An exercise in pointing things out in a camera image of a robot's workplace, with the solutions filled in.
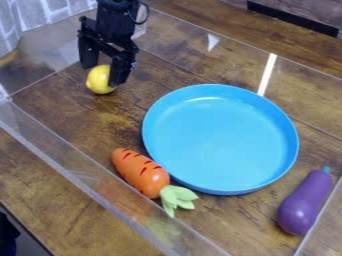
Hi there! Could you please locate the blue round plastic tray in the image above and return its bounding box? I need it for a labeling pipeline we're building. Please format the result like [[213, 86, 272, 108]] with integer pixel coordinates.
[[142, 84, 300, 195]]

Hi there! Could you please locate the clear acrylic enclosure wall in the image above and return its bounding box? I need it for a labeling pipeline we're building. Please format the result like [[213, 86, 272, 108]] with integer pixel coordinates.
[[0, 0, 342, 256]]

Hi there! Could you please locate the yellow toy lemon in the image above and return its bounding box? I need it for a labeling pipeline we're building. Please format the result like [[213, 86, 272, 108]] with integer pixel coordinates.
[[86, 65, 115, 95]]

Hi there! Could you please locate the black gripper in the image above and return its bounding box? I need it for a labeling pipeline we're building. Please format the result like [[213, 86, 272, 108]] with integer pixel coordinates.
[[78, 0, 141, 87]]

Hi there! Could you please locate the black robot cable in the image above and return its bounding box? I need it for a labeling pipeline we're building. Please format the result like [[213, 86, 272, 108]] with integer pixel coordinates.
[[129, 0, 152, 26]]

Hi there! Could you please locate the purple toy eggplant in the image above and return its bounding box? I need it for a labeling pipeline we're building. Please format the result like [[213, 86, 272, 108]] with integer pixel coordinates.
[[277, 166, 333, 235]]

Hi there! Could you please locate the orange toy carrot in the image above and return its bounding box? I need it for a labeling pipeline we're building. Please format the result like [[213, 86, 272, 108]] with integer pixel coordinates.
[[111, 148, 198, 217]]

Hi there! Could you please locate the dark object at table edge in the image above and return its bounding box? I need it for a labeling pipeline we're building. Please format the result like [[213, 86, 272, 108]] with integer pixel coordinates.
[[0, 212, 21, 256]]

